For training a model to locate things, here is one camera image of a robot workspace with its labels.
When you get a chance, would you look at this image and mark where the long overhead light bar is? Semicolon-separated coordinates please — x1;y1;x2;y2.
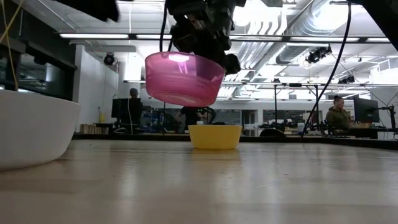
58;32;391;44

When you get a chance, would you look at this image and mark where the stack of wooden boxes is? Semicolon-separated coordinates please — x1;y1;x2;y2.
80;123;109;134

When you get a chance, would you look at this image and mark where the dark glass partition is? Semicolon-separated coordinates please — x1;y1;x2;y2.
0;30;78;102

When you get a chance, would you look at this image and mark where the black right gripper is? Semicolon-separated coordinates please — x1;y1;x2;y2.
170;12;234;68

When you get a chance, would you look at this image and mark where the black chair back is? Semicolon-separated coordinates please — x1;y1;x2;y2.
259;128;287;138

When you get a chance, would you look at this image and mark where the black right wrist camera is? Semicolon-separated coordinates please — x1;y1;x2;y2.
221;53;242;76

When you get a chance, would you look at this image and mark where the yellow plastic bowl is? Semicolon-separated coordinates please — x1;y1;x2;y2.
188;124;243;151

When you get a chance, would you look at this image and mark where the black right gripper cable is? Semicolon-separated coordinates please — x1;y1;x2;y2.
159;0;174;52

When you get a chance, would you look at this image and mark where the silver ventilation duct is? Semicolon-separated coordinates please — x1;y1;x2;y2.
275;0;352;65

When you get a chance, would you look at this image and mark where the black computer monitor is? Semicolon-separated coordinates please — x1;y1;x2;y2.
111;98;141;119
353;97;380;123

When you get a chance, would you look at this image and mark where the pink translucent plastic bowl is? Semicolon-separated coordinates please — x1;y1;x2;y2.
145;51;225;108

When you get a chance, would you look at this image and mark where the yellow cable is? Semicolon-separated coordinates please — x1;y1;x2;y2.
0;0;24;91

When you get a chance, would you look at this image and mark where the person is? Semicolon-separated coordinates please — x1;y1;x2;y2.
325;95;351;131
175;106;217;131
128;88;144;125

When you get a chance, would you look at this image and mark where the hanging black camera rig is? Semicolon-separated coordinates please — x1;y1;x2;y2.
305;45;333;64

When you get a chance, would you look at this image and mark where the large white bowl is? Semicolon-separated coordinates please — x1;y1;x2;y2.
0;89;81;171

